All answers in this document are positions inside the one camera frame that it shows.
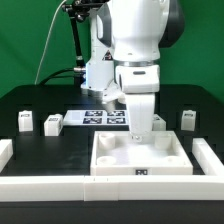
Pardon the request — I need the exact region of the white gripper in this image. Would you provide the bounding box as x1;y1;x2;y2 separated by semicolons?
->
115;65;160;137

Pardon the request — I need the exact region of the white square tabletop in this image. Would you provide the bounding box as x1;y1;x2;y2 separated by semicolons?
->
90;131;193;176

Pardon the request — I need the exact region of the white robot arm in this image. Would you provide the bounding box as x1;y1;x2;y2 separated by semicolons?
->
81;0;185;139

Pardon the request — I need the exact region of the white U-shaped fence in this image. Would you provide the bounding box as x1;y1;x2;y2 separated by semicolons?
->
0;137;224;202

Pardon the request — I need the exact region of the black cable bundle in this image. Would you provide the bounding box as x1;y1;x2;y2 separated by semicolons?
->
40;67;88;86

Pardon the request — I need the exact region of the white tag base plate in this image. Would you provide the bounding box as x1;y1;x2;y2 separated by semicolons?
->
64;110;128;126

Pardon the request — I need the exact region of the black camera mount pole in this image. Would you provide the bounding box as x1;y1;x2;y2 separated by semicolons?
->
62;0;113;92

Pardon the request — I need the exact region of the white cable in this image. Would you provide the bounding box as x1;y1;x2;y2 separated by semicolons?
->
34;0;68;86

